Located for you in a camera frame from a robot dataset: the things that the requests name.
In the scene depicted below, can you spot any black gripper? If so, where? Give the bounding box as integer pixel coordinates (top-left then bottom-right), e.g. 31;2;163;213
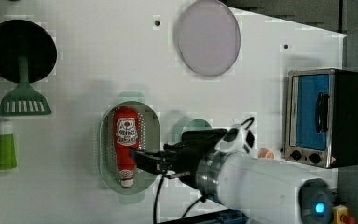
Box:
130;128;227;181

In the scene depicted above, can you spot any red felt ketchup bottle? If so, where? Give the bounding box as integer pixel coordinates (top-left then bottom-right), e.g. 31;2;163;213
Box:
113;106;139;188

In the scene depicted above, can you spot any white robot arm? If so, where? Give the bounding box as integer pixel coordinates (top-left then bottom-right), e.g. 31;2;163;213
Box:
130;126;334;224

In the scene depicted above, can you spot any green oval strainer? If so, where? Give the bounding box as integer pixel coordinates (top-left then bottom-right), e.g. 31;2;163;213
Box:
99;101;160;195

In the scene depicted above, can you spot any green mug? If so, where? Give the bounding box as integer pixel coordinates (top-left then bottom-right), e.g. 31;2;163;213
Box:
172;119;212;143

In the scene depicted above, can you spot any orange slice toy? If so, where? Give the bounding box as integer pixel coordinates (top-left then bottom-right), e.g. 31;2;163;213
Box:
258;148;274;159

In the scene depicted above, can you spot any lilac round plate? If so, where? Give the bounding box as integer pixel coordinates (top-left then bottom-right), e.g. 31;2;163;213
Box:
176;0;241;77

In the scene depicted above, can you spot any green spatula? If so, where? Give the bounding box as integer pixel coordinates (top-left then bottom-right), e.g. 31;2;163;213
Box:
0;55;51;117

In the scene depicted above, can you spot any green bottle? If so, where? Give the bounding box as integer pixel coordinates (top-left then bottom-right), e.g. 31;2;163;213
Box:
0;120;17;170

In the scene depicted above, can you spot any black toaster oven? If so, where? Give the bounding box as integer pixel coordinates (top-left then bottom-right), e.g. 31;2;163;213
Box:
284;68;358;169

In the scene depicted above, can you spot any black round pan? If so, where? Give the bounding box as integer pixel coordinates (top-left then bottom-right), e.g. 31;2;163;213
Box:
0;20;57;83

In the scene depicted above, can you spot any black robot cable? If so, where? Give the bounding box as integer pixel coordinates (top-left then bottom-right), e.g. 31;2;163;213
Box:
152;174;206;224

